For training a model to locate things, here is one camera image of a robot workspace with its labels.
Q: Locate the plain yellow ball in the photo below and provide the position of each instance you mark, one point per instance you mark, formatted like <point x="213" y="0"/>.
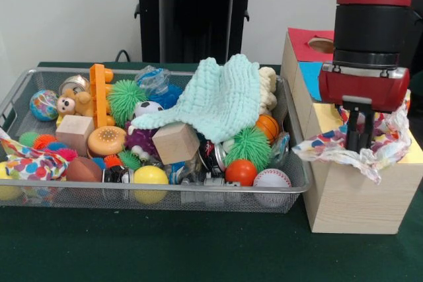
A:
<point x="150" y="175"/>

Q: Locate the small orange basketball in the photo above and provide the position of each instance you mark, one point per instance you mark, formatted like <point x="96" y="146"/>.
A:
<point x="268" y="126"/>

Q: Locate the mint green knitted cloth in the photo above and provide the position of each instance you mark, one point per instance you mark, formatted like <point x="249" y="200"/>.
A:
<point x="215" y="103"/>

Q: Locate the plain wooden cube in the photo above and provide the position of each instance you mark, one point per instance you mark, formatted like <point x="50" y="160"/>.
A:
<point x="175" y="145"/>
<point x="74" y="131"/>

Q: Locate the small white baseball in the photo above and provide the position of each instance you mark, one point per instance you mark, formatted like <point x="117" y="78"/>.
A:
<point x="271" y="178"/>

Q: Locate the green spiky rubber ball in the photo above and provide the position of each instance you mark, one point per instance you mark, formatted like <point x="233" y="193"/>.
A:
<point x="248" y="146"/>

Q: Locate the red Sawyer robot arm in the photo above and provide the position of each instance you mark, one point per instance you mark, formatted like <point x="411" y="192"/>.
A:
<point x="370" y="31"/>

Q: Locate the silver mesh bin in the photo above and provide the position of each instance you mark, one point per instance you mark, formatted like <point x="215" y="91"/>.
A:
<point x="198" y="201"/>

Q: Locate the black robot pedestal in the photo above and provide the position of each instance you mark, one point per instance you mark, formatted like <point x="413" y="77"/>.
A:
<point x="185" y="31"/>

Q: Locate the toy hamburger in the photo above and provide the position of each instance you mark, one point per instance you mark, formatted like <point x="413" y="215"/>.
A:
<point x="105" y="140"/>

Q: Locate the wooden box with three holes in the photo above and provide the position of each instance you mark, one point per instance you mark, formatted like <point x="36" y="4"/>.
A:
<point x="347" y="202"/>

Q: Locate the plain orange ball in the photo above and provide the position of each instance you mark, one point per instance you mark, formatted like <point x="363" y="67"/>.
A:
<point x="241" y="172"/>

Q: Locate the dark green side table cloth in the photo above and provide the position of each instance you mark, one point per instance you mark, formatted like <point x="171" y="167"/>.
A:
<point x="417" y="88"/>

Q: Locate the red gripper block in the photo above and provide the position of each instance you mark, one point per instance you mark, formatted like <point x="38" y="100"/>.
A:
<point x="363" y="88"/>

